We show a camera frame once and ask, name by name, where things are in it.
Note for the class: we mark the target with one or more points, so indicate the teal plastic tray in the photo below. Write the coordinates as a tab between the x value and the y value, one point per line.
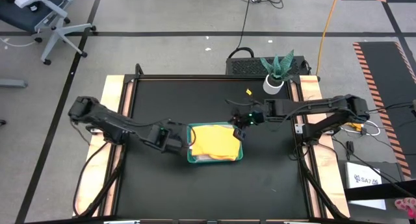
240	156

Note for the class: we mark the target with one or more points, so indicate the grey floor bar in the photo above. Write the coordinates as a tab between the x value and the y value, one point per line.
13	83

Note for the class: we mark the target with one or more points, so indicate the orange microfiber towel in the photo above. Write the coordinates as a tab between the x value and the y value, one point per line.
216	141

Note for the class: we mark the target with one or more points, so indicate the green artificial plant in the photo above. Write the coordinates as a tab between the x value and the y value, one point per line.
279	66

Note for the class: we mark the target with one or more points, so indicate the black beam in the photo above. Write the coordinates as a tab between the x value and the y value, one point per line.
373	191

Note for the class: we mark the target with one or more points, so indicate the pink patterned object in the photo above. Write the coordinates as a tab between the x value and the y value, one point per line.
406	206

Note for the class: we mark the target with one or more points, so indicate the black aluminium table frame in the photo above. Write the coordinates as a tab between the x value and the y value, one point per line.
195	77

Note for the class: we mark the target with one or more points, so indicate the white paper box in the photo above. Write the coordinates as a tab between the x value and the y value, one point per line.
362	172

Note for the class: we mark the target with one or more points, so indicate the white office chair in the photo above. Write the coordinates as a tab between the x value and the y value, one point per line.
48	16

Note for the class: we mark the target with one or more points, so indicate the white plant pot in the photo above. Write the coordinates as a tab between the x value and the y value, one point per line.
273	87

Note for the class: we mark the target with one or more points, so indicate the yellow power splitter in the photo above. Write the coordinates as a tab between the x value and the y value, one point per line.
357	126

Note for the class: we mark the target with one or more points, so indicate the silver metal bracket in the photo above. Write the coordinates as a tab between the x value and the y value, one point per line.
298	128

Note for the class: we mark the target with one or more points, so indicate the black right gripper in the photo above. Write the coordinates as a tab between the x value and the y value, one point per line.
248	117

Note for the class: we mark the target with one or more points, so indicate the black power adapter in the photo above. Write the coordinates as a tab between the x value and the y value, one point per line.
349	146

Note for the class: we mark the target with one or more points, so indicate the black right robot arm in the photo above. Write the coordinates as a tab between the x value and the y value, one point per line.
318	107

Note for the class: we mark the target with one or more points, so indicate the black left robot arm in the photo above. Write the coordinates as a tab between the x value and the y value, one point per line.
113	121

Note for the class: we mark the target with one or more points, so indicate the black table clamp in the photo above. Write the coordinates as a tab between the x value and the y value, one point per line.
94	130

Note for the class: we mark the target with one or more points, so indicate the black computer case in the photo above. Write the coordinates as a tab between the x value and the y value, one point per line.
240	66

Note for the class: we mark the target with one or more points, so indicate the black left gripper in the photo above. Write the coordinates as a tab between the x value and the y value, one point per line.
177	141

